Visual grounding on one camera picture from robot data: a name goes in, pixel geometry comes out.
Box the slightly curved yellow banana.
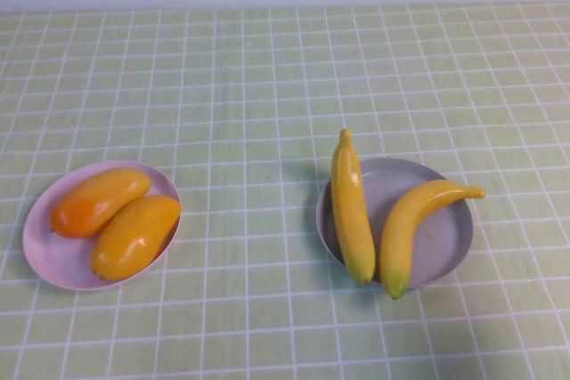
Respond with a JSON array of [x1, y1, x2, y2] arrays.
[[330, 128, 377, 287]]

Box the strongly curved yellow banana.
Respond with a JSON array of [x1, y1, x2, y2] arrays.
[[379, 179, 487, 301]]

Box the yellow mango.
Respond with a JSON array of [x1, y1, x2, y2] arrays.
[[90, 194, 183, 282]]

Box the orange mango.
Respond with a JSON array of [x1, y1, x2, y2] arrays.
[[49, 166, 152, 239]]

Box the grey plate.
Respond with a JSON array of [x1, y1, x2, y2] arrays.
[[315, 157, 475, 290]]

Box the pink plate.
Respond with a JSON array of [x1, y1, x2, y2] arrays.
[[22, 159, 183, 291]]

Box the green checkered tablecloth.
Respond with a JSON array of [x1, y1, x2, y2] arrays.
[[0, 2, 570, 380]]

